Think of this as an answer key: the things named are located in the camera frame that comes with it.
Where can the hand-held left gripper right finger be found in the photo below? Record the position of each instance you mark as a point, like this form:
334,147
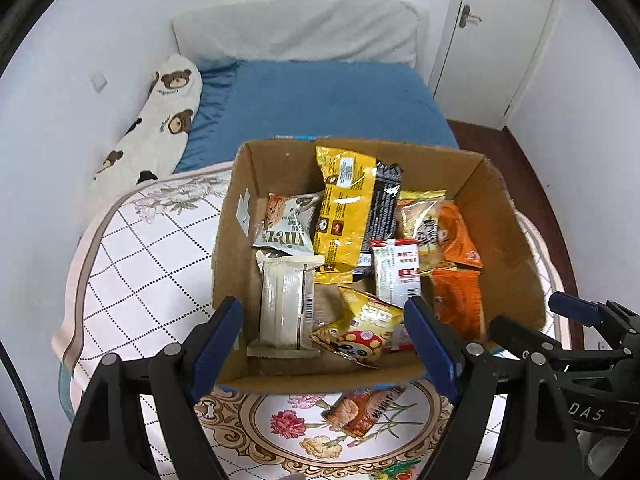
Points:
430,345

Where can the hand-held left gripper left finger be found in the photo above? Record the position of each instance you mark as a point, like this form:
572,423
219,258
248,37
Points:
220,337

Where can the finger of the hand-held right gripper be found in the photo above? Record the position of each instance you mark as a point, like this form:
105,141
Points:
575,305
525,335

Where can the orange snack packet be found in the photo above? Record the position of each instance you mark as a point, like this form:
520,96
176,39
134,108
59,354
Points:
457,240
457,302

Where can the white wafer packet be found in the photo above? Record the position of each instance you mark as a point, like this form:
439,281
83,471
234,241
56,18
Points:
282,305

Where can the yellow mushroom print packet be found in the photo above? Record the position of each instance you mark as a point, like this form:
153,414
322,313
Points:
360,330

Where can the white and red long packet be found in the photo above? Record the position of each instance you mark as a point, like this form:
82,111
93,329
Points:
397,275

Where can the printed cardboard box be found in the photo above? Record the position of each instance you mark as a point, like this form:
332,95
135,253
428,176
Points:
500,240

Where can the yellow cracker packet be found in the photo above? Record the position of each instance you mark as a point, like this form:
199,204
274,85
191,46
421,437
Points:
420,225

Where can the grey cookie packet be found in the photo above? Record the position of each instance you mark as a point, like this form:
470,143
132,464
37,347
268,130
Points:
287,222

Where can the black snack packet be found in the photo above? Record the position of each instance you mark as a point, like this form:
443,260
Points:
385,205

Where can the large yellow snack packet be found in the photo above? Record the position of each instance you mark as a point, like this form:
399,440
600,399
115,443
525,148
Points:
345,210

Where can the reddish brown biscuit packet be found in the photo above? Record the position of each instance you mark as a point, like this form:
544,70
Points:
362,412

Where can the white quilted floral blanket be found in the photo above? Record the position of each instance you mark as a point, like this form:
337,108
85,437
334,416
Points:
150,270

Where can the bear print pillow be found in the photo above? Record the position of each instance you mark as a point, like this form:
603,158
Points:
160,120

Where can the blue bed sheet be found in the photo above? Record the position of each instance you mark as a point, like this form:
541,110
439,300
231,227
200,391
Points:
325,102

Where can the white door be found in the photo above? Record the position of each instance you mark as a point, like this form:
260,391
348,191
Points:
495,40

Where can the grey pillow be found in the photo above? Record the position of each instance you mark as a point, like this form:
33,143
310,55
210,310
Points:
300,30

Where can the white wall switch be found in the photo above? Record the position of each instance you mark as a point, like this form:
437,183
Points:
98,81

